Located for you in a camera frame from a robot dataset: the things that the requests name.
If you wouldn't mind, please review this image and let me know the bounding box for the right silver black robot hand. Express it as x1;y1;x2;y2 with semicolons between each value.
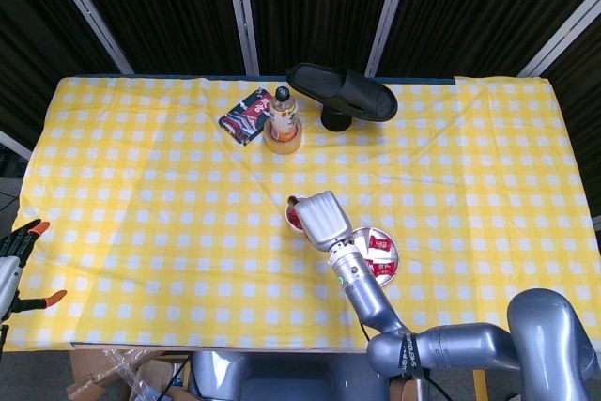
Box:
286;191;353;253

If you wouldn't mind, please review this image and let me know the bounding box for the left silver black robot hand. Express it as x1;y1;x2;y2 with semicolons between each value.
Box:
0;218;68;325

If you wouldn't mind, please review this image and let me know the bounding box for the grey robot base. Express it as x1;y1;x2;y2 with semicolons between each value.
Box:
187;351;391;401

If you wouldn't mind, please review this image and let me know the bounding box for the white paper cup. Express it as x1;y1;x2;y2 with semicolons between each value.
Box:
285;201;311;236

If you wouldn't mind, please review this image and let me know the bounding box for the round metal plate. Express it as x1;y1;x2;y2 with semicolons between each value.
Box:
350;226;401;287

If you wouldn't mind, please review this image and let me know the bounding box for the yellowish clear tape roll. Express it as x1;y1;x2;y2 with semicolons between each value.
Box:
262;117;303;154

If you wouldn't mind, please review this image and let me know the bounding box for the black mesh pen holder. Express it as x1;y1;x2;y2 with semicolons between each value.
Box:
320;107;352;132

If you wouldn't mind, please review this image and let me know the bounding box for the orange drink plastic bottle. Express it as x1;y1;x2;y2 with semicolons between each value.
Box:
267;85;300;142

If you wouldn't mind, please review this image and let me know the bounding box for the brown cardboard box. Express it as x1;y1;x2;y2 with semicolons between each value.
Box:
69;348;189;401

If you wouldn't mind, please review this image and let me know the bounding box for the dark blue red snack box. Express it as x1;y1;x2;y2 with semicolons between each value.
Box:
217;86;274;147

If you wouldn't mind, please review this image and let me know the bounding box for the clear plastic wrap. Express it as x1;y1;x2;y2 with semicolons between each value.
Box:
68;348;165;401

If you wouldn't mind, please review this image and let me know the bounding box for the black rubber slipper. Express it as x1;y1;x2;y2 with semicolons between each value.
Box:
285;62;399;123

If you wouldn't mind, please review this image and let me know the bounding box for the yellow white checked tablecloth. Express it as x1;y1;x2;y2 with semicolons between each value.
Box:
4;74;601;355

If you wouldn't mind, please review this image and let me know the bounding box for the yellow table leg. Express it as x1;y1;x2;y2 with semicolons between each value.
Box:
471;369;488;401

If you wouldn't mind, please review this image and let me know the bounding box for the white partition post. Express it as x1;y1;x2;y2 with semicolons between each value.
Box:
40;0;135;74
0;131;33;162
364;0;416;77
223;0;260;76
517;0;601;78

